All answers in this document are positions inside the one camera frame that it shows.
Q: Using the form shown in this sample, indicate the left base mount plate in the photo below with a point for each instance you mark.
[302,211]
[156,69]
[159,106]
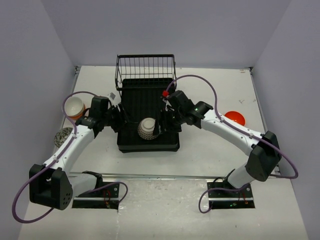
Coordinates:
[107,199]

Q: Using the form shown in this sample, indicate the black dish rack tray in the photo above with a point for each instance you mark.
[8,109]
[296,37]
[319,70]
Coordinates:
[141,103]

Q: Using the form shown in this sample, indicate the black wire basket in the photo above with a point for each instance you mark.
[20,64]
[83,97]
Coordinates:
[135,71]

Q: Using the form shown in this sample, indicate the beige ceramic bowl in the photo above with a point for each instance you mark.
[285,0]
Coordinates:
[72,100]

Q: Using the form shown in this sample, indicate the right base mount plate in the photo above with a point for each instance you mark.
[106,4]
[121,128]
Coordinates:
[225,200]

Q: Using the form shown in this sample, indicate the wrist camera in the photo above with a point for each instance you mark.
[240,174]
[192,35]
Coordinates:
[166,97]
[112,98]

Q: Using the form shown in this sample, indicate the base mount plate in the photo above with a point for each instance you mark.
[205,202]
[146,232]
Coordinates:
[225,200]
[107,199]

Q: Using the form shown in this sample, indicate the brown patterned white bowl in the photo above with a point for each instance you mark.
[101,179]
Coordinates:
[146,128]

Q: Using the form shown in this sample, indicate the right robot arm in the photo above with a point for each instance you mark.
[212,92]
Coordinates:
[259,147]

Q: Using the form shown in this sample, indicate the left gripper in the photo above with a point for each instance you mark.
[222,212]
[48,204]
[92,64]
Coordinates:
[122,118]

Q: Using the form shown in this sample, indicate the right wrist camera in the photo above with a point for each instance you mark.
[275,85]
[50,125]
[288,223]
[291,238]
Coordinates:
[166,97]

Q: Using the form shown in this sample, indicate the orange plastic bowl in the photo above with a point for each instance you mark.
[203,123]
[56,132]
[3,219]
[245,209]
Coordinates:
[236,117]
[75,111]

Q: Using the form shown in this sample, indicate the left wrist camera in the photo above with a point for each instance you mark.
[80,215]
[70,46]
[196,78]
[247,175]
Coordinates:
[112,98]

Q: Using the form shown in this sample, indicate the pink floral ceramic bowl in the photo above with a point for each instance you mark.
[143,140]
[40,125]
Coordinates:
[61,136]

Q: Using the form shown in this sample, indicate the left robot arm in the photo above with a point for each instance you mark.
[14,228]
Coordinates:
[49,184]

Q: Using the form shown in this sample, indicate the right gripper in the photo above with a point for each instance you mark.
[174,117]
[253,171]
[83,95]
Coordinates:
[170,129]

